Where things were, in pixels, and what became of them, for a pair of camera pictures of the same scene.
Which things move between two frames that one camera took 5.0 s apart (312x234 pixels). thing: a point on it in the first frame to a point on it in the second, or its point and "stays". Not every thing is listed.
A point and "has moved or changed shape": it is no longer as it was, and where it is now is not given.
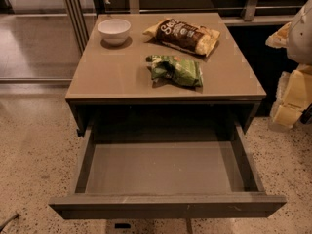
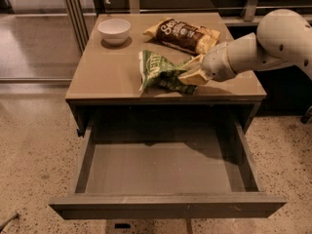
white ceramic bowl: [114, 30] stays
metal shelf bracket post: [248, 13] stays
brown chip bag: [182, 35] stays
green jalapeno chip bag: [168, 70] has moved or changed shape
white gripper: [300, 39] to [214, 63]
